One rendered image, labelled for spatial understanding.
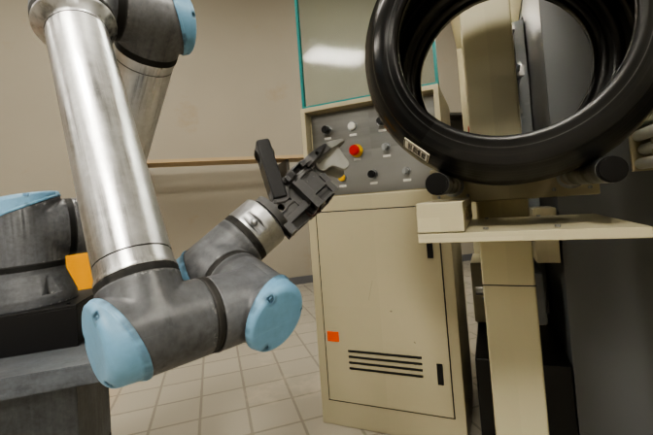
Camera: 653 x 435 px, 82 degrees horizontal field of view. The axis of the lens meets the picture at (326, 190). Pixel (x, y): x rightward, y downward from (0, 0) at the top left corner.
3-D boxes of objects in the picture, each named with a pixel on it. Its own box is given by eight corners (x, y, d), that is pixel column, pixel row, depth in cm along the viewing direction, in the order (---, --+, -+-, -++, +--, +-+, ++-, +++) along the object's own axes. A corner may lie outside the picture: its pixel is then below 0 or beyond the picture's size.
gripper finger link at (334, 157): (360, 156, 71) (328, 186, 68) (338, 136, 72) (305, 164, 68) (365, 149, 69) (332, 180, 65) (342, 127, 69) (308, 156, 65)
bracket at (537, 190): (433, 204, 109) (430, 170, 109) (598, 193, 93) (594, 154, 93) (431, 204, 106) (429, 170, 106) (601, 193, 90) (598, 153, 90)
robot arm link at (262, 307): (228, 376, 42) (184, 321, 51) (306, 342, 50) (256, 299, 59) (236, 301, 40) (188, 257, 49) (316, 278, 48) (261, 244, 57)
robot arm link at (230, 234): (217, 326, 55) (188, 295, 62) (278, 266, 60) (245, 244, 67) (182, 288, 49) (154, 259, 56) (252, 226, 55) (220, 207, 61)
